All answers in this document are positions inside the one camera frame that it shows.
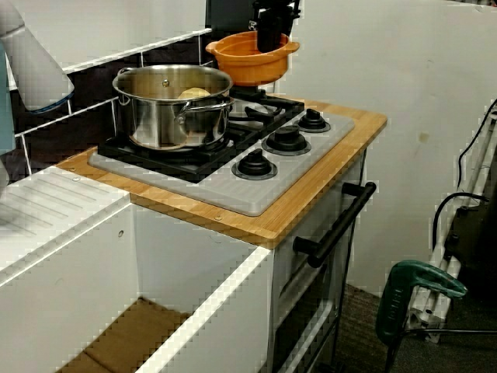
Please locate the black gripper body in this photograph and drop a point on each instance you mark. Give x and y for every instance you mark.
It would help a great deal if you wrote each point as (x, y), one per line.
(277, 7)

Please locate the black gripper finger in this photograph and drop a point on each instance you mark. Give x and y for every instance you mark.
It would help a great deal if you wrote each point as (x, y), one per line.
(291, 21)
(271, 33)

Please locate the orange plastic pot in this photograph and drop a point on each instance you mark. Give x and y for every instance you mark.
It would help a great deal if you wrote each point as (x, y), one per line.
(248, 66)

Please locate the yellow toy corn cob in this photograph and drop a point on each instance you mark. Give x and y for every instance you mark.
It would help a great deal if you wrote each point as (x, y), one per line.
(194, 94)

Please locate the stainless steel pot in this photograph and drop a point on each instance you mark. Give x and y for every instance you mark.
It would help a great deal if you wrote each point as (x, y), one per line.
(155, 124)

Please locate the dark side panel board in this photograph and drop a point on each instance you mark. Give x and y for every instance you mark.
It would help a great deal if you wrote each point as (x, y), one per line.
(229, 19)

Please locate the black burner grate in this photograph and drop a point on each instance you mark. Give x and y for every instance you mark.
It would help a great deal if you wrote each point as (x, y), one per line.
(155, 165)
(295, 109)

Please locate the black stove knob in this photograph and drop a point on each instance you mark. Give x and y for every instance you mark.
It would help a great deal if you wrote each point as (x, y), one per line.
(254, 165)
(286, 140)
(312, 118)

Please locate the grey stove top plate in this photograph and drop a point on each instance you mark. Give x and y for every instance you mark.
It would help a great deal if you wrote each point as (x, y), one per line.
(240, 194)

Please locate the wooden stove countertop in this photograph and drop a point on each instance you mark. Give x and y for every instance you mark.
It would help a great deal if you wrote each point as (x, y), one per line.
(310, 202)

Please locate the white toy oven cabinet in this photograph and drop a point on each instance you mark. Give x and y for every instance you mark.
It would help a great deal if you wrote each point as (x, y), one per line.
(285, 279)

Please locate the teal plastic bin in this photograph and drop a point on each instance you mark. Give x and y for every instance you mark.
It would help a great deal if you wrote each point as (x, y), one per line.
(4, 116)

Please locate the black device box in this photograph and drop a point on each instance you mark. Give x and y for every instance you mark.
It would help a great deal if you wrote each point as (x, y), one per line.
(477, 241)

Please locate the green clamp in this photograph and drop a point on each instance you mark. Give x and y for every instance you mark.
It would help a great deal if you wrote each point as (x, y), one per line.
(392, 311)

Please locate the aluminium frame rail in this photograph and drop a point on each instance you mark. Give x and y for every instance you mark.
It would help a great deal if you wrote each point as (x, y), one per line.
(475, 171)

